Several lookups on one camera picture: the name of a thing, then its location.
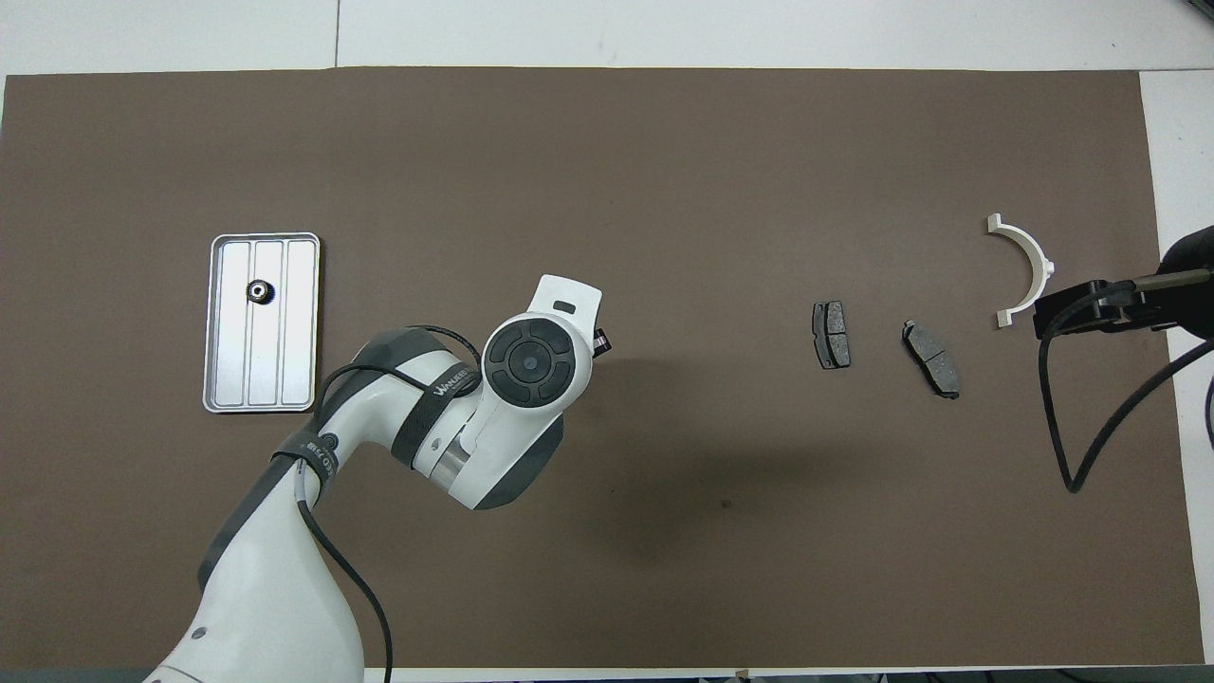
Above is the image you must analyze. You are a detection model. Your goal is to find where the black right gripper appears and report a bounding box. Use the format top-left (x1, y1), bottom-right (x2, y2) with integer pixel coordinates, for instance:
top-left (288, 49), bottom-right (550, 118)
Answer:
top-left (1034, 226), bottom-right (1214, 341)

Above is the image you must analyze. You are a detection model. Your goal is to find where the silver metal tray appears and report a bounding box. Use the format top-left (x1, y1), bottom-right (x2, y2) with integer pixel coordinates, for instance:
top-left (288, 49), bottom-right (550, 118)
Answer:
top-left (202, 232), bottom-right (322, 415)

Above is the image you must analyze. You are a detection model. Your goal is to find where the long dark brake pad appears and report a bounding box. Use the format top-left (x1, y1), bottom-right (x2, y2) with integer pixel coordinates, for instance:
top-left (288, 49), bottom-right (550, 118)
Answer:
top-left (901, 320), bottom-right (962, 400)

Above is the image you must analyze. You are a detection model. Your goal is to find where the brown table mat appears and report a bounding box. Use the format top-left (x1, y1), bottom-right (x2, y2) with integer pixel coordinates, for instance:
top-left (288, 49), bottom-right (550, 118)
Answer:
top-left (0, 66), bottom-right (1205, 670)

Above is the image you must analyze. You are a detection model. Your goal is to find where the short dark brake pad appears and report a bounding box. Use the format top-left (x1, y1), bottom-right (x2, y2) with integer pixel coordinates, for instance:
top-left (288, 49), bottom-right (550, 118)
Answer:
top-left (812, 301), bottom-right (852, 371)

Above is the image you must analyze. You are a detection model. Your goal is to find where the white semicircular bracket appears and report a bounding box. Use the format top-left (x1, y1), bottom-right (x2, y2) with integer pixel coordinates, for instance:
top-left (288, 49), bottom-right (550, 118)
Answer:
top-left (986, 213), bottom-right (1056, 330)

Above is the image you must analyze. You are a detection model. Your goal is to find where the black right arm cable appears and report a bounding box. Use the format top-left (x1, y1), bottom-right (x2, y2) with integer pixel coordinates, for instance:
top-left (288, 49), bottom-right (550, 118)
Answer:
top-left (1038, 285), bottom-right (1214, 493)

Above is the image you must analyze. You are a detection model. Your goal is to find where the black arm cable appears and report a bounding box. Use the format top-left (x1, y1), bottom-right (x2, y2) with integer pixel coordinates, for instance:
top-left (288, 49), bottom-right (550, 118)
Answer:
top-left (285, 325), bottom-right (485, 683)
top-left (1038, 285), bottom-right (1214, 493)

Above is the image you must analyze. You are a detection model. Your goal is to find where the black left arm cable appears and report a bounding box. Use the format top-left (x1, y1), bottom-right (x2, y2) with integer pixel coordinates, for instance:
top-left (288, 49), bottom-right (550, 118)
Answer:
top-left (285, 325), bottom-right (485, 683)

